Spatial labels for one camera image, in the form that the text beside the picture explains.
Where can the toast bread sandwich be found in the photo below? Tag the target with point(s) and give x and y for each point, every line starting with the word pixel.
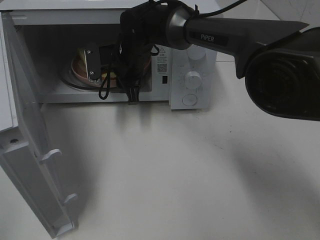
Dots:
pixel 81 54

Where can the glass microwave turntable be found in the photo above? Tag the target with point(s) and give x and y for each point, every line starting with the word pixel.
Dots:
pixel 68 78

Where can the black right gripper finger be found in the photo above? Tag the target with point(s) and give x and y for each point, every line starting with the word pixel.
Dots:
pixel 133 93

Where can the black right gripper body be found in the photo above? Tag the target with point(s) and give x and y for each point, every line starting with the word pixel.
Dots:
pixel 129 63

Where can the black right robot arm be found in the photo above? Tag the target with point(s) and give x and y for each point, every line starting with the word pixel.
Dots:
pixel 279 60

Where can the white warning label sticker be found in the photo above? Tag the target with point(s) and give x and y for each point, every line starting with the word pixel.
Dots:
pixel 162 60

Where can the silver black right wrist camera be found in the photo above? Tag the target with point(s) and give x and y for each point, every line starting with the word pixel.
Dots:
pixel 93 63

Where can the white round knob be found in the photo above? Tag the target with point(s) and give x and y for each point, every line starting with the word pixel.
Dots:
pixel 192 80
pixel 196 52

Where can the round white door button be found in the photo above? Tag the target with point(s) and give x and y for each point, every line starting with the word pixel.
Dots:
pixel 190 100

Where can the white microwave oven body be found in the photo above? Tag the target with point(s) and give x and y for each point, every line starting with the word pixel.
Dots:
pixel 39 40

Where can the pink round plate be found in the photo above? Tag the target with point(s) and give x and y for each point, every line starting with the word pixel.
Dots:
pixel 80 70

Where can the upper white round knob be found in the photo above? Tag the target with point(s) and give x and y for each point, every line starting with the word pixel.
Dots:
pixel 196 52

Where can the lower white round knob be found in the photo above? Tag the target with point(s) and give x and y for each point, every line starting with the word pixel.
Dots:
pixel 192 80

